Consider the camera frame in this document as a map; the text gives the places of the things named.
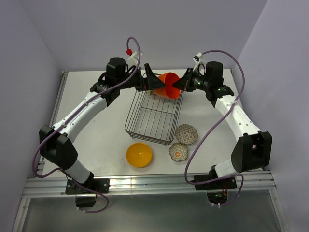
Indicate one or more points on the patterned round bowl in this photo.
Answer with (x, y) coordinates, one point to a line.
(186, 134)

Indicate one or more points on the black wire dish rack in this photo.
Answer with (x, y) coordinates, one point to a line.
(152, 118)

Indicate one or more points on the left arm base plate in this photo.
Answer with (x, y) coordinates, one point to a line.
(100, 185)

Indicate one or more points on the flower shaped patterned dish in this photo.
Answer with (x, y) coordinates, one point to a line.
(178, 152)

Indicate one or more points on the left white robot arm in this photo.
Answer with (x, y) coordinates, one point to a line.
(56, 142)

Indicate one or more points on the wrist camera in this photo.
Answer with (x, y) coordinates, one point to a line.
(199, 61)
(133, 57)

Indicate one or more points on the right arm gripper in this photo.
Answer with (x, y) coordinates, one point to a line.
(185, 82)

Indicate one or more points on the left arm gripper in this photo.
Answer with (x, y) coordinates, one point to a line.
(151, 82)

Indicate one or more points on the red orange square bowl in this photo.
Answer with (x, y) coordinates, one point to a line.
(168, 91)

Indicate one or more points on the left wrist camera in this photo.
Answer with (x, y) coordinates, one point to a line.
(133, 57)

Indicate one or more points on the yellow round bowl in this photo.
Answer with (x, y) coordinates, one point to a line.
(139, 155)

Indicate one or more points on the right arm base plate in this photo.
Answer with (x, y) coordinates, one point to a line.
(225, 184)

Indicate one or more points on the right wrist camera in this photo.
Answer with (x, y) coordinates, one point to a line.
(199, 61)

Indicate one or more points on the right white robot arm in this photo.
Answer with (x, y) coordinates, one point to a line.
(253, 147)

